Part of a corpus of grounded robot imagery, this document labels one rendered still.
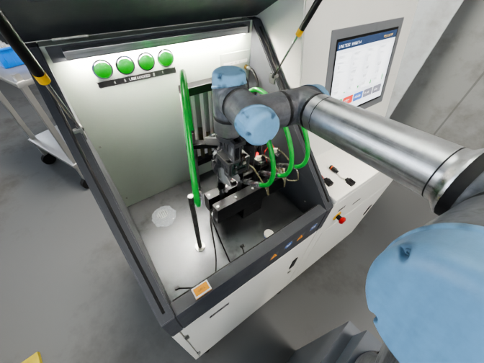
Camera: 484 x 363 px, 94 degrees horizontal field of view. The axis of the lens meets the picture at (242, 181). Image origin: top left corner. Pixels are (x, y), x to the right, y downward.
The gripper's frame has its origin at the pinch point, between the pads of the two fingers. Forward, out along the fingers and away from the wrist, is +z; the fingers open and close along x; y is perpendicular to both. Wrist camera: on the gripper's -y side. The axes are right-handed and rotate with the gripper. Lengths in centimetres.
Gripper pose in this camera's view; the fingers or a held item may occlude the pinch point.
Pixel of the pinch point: (225, 179)
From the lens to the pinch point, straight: 74.5
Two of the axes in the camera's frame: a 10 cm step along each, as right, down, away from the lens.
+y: 5.8, 6.1, -5.4
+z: -0.4, 6.9, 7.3
